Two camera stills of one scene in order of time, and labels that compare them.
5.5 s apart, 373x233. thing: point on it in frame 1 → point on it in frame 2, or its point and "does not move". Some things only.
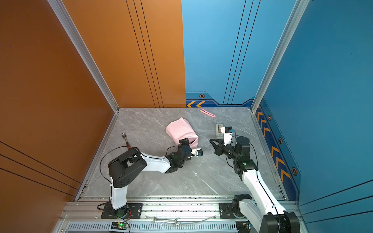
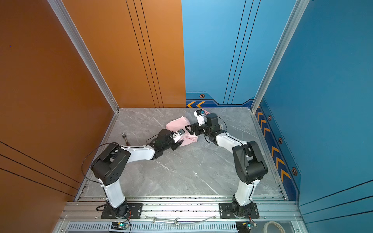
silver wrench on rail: (175, 222) does not move
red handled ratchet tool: (124, 135) does not move
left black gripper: (183, 142) → (176, 145)
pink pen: (208, 113) does not move
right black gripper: (219, 149) → (194, 126)
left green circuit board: (119, 225) does not move
